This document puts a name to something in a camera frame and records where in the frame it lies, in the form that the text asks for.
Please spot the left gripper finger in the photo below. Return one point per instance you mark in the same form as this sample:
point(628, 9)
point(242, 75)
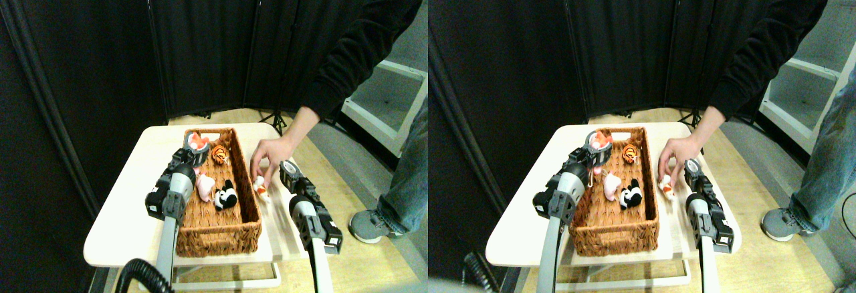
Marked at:
point(203, 159)
point(600, 160)

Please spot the orange striped tiger toy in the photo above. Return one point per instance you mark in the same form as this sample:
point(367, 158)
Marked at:
point(629, 153)
point(219, 154)

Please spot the pink plush toy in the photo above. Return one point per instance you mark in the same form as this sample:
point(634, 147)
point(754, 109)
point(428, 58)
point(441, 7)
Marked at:
point(204, 187)
point(612, 186)

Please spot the orange and white plush toy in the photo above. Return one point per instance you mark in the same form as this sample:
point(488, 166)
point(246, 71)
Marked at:
point(667, 187)
point(261, 189)

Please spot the black and white panda toy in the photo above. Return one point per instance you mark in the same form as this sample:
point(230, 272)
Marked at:
point(631, 196)
point(227, 198)

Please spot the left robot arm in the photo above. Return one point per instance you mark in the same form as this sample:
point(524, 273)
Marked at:
point(182, 180)
point(574, 179)

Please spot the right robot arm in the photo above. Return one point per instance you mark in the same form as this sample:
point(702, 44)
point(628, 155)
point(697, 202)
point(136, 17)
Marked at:
point(301, 207)
point(697, 206)

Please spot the person's hand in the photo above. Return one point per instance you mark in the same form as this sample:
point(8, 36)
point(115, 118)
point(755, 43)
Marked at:
point(682, 152)
point(274, 154)

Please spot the white table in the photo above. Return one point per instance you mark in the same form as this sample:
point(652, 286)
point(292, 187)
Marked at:
point(154, 146)
point(555, 147)

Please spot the black curtain stand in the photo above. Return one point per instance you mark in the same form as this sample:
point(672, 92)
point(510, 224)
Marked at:
point(277, 115)
point(693, 112)

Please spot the brown wicker basket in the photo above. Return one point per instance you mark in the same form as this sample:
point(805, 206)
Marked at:
point(214, 239)
point(612, 239)

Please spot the white shelf unit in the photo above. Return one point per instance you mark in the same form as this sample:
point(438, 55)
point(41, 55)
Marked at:
point(799, 89)
point(381, 99)

